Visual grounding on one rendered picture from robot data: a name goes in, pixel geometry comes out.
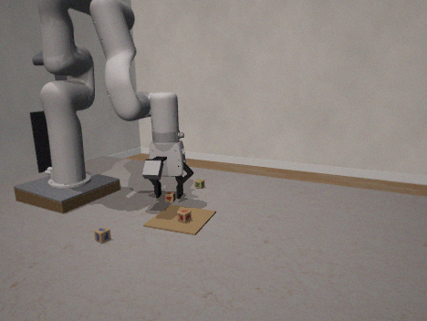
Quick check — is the tan flat mat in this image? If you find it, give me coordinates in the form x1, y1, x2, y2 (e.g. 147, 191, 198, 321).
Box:
143, 205, 216, 235

